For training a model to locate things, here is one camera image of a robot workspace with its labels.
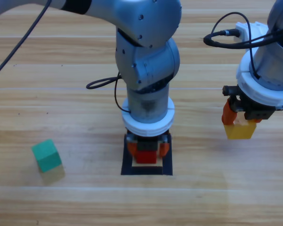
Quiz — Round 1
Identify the red cube block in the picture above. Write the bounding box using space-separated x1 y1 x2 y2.
135 150 158 164

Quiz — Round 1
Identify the black tape square outline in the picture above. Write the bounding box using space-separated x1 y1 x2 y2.
120 134 174 177

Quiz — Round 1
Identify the green cube block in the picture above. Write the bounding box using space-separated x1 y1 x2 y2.
31 138 63 173

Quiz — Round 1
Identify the yellow cube block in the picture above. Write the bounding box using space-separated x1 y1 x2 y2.
224 119 257 140

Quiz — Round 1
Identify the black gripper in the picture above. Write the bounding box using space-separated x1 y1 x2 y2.
126 133 172 159
221 84 283 125

